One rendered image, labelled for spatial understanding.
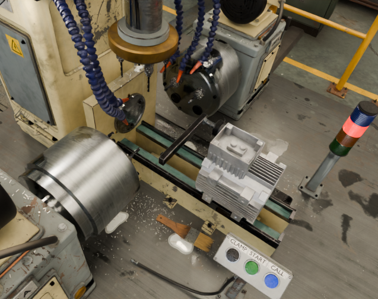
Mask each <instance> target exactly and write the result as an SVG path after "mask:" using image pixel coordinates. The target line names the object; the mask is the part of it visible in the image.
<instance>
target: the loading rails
mask: <svg viewBox="0 0 378 299"><path fill-rule="evenodd" d="M175 140H176V139H174V138H173V137H171V136H169V135H168V134H166V133H164V132H162V131H161V130H159V129H157V128H155V127H154V126H152V125H150V124H149V123H147V122H145V121H144V120H142V121H141V124H140V125H139V126H138V127H137V128H136V144H134V143H133V142H131V141H129V140H128V139H126V138H124V139H122V140H121V141H117V144H118V146H120V147H121V149H122V150H123V151H124V152H125V153H126V154H128V155H131V154H132V153H133V152H134V151H135V150H136V149H137V148H138V147H139V148H140V151H139V152H138V153H136V154H134V156H133V157H132V163H133V165H134V166H135V168H136V171H137V172H138V173H139V175H138V176H139V181H140V180H143V181H144V182H146V183H148V184H149V185H150V186H152V187H154V188H155V189H157V190H158V191H160V192H161V193H163V194H164V195H166V198H165V199H164V200H163V204H165V205H166V206H168V207H169V208H170V209H172V208H173V207H174V206H175V204H177V203H178V204H179V205H181V206H183V207H184V208H186V209H187V210H189V211H190V212H192V213H193V214H195V215H196V216H198V217H199V218H201V219H203V220H204V221H205V222H204V224H203V225H202V228H201V229H202V230H204V231H205V232H206V233H208V234H209V235H211V234H212V233H213V232H214V230H215V229H218V230H220V231H221V232H222V233H224V234H225V235H227V233H229V232H232V233H233V234H235V235H236V236H238V237H239V238H241V239H242V240H244V241H245V242H247V243H249V244H250V245H252V246H253V247H255V248H256V249H258V250H259V251H261V252H262V253H264V254H266V255H267V256H269V257H270V256H271V255H272V254H273V252H274V251H275V250H276V249H277V247H278V246H279V245H280V243H281V241H282V239H283V237H284V235H285V234H284V233H283V231H284V230H285V229H286V227H287V226H288V224H289V223H290V222H291V220H292V219H293V218H294V216H295V214H296V211H297V210H296V209H294V208H293V207H291V206H289V205H287V204H286V203H284V202H283V201H281V200H279V199H277V198H276V197H274V196H272V195H270V197H269V198H268V200H267V202H266V203H265V205H264V206H263V208H262V210H261V211H260V213H259V215H258V216H257V218H256V219H255V222H254V223H253V224H251V223H249V222H248V221H246V220H247V219H246V218H244V217H243V218H242V219H241V220H240V222H238V221H236V220H234V219H233V218H232V217H230V216H231V213H232V212H231V211H229V210H228V209H226V208H225V207H223V206H222V205H220V204H218V203H217V202H215V201H213V200H212V202H211V203H208V202H206V201H205V200H203V199H202V195H203V192H200V191H199V190H197V189H196V187H195V184H196V183H195V182H196V179H197V176H198V173H199V171H200V169H201V167H202V165H201V164H202V162H203V160H204V158H205V156H204V155H202V154H200V153H198V152H197V151H195V150H194V149H191V148H190V147H188V146H187V145H185V144H184V145H183V146H182V147H181V148H180V149H179V150H178V151H177V153H175V155H174V156H172V158H171V159H169V160H168V162H166V163H165V165H163V166H162V165H161V164H159V163H158V158H159V156H160V154H161V153H162V152H164V151H165V150H166V149H167V148H168V147H169V146H170V145H171V144H172V143H173V142H174V141H175Z"/></svg>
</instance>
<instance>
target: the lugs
mask: <svg viewBox="0 0 378 299"><path fill-rule="evenodd" d="M211 164H212V160H210V159H209V158H207V157H205V158H204V160H203V162H202V164H201V165H202V166H204V167H206V168H210V166H211ZM279 166H280V167H282V168H284V170H285V169H286V167H287V166H286V165H285V164H283V163H279ZM283 172H284V171H283ZM268 197H269V193H267V192H265V191H264V190H263V191H261V193H260V195H259V197H258V199H259V200H260V201H262V202H264V203H265V202H266V200H267V199H268ZM246 221H248V222H249V223H251V224H253V223H254V222H255V220H254V221H253V222H250V221H249V220H246Z"/></svg>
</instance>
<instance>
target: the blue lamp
mask: <svg viewBox="0 0 378 299"><path fill-rule="evenodd" d="M376 116H377V115H375V116H370V115H367V114H365V113H363V112H362V111H361V110H360V109H359V108H358V105H357V107H356V108H355V109H354V111H353V112H352V113H351V115H350V119H351V121H352V122H353V123H355V124H356V125H358V126H361V127H368V126H369V125H370V124H371V122H372V121H373V120H374V119H375V117H376Z"/></svg>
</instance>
